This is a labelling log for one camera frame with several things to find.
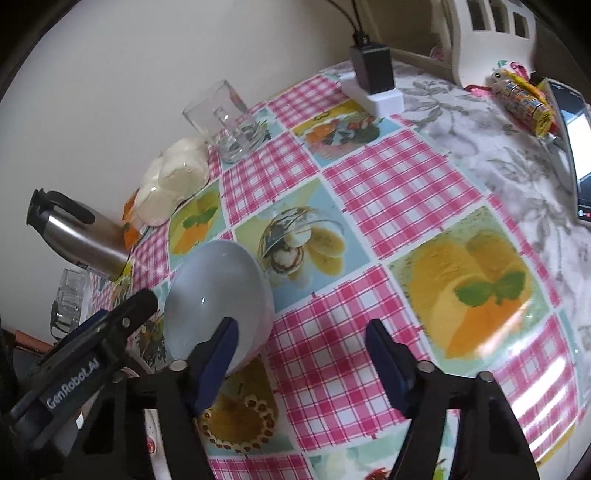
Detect stainless steel thermos jug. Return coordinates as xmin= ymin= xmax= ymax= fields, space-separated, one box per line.
xmin=26 ymin=188 xmax=131 ymax=281

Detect smartphone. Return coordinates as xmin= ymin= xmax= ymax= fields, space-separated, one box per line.
xmin=545 ymin=78 xmax=591 ymax=227

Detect small glass cup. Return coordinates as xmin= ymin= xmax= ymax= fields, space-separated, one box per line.
xmin=55 ymin=268 xmax=92 ymax=324

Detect small floral bowl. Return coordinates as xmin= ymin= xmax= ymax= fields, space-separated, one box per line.
xmin=164 ymin=240 xmax=276 ymax=376

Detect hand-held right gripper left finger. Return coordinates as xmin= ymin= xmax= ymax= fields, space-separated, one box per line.
xmin=78 ymin=316 xmax=240 ymax=480

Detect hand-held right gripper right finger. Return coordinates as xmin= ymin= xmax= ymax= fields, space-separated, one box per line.
xmin=366 ymin=318 xmax=541 ymax=480

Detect bag of steamed buns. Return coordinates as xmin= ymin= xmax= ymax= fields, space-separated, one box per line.
xmin=134 ymin=137 xmax=211 ymax=227

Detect black charger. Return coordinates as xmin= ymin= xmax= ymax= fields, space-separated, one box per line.
xmin=348 ymin=42 xmax=396 ymax=94

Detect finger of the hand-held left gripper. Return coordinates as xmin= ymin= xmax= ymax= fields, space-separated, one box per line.
xmin=60 ymin=310 xmax=112 ymax=344
xmin=108 ymin=290 xmax=160 ymax=342

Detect clear glass mug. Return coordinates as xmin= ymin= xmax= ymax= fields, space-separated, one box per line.
xmin=182 ymin=79 xmax=266 ymax=164

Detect orange snack packet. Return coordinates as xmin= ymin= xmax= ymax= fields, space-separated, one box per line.
xmin=122 ymin=191 xmax=148 ymax=247

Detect colourful candy packet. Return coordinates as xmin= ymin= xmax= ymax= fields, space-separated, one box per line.
xmin=489 ymin=65 xmax=555 ymax=138

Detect dark furniture with brown edge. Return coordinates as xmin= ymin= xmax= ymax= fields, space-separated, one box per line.
xmin=0 ymin=323 xmax=51 ymax=384

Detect white chair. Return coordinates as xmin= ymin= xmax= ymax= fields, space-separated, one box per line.
xmin=392 ymin=0 xmax=541 ymax=88

